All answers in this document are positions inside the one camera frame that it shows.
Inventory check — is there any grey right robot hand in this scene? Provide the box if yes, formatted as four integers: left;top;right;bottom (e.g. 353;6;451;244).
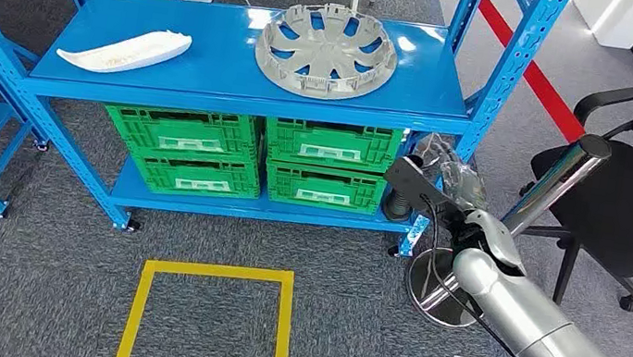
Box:
411;132;496;214

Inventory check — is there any grey wheel hubcap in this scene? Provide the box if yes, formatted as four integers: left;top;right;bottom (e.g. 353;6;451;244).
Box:
249;0;406;111

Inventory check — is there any white plastic trim part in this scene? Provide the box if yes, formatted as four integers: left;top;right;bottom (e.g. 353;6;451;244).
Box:
53;15;194;86

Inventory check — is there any black ribbed tube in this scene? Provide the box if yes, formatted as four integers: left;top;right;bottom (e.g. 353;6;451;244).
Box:
379;150;427;226

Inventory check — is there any green plastic crate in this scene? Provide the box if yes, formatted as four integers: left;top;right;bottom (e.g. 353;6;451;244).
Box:
99;96;266;175
261;158;389;217
259;110;404;179
125;144;266;209

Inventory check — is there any black office chair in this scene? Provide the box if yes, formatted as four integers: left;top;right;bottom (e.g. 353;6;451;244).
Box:
503;20;633;315

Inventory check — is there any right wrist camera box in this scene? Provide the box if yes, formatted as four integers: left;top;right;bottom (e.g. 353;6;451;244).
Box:
379;152;468;223

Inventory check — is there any chrome stanchion post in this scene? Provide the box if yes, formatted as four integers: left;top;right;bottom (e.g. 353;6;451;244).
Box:
399;110;614;347

